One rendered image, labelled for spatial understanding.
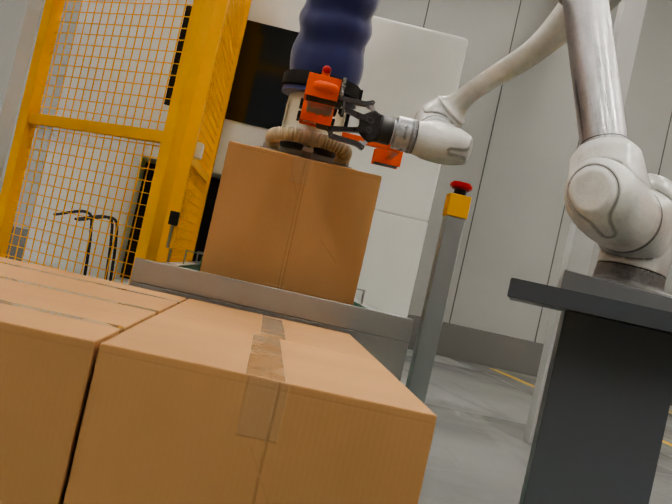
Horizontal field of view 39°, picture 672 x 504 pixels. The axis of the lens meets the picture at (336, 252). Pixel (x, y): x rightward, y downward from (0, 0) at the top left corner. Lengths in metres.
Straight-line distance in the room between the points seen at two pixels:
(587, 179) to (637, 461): 0.61
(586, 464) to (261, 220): 0.98
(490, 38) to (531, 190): 1.90
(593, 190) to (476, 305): 9.70
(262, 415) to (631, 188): 1.10
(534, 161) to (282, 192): 9.57
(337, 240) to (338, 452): 1.36
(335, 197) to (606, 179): 0.76
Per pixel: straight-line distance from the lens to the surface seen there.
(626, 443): 2.14
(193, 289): 2.35
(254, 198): 2.43
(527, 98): 11.95
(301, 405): 1.11
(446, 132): 2.49
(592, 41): 2.19
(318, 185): 2.44
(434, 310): 2.95
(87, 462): 1.14
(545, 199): 11.92
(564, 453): 2.13
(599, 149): 2.05
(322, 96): 2.13
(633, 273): 2.18
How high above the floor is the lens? 0.68
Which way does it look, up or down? 1 degrees up
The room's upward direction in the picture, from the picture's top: 13 degrees clockwise
